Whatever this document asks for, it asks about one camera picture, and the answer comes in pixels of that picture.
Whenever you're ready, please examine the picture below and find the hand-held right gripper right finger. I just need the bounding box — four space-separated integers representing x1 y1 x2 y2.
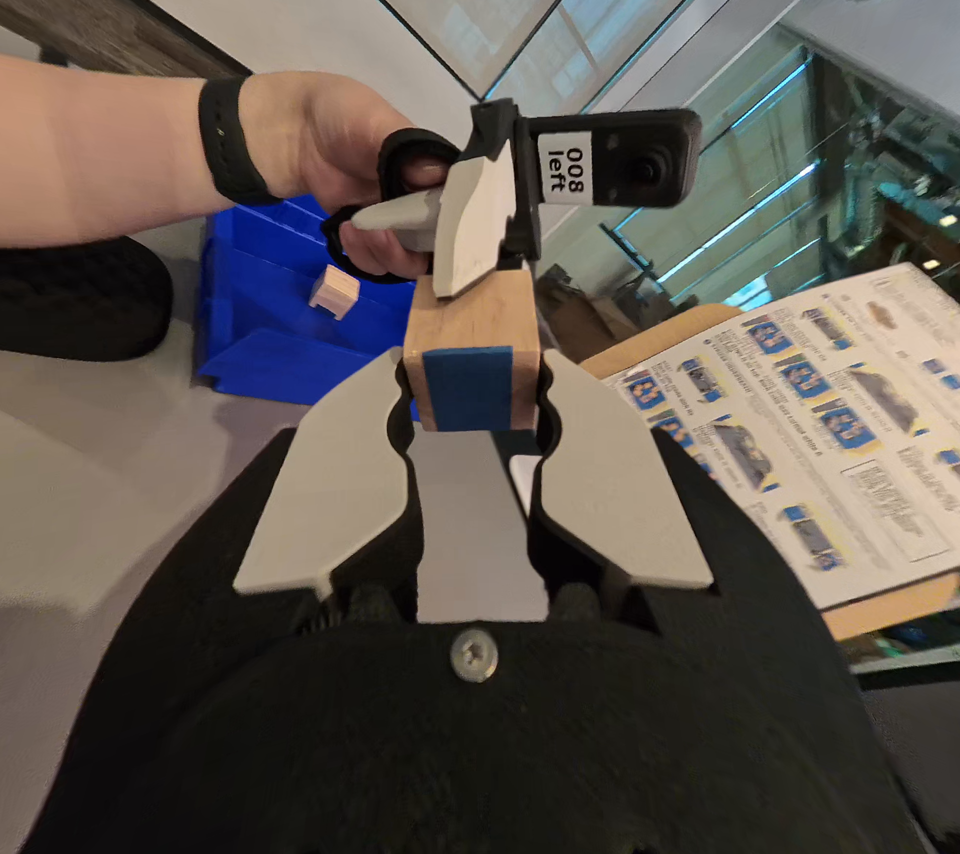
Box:
527 346 715 593

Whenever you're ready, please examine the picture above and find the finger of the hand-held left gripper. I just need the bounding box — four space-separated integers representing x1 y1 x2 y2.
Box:
432 145 520 300

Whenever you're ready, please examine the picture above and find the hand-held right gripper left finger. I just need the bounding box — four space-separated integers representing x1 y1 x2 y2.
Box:
232 346 421 600

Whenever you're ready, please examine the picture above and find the wooden cube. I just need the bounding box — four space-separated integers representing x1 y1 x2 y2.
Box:
307 265 361 321
402 266 543 434

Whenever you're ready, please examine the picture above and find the blue plastic bin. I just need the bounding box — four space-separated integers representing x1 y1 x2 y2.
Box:
193 194 421 420

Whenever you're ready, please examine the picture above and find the person's left forearm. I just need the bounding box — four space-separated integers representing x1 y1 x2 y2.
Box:
0 55 219 249

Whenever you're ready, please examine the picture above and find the person's left hand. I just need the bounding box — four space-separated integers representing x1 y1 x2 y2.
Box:
238 71 451 281

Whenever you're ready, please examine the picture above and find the instruction sheet on clipboard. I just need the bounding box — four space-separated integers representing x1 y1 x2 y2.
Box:
581 302 960 641

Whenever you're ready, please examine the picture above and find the printed instruction sheet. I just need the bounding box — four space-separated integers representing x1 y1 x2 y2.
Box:
603 261 960 611

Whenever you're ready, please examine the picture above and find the black wristband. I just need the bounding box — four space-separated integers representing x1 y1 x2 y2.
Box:
197 74 284 208

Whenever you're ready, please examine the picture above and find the black pad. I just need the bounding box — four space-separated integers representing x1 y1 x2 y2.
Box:
0 235 175 364

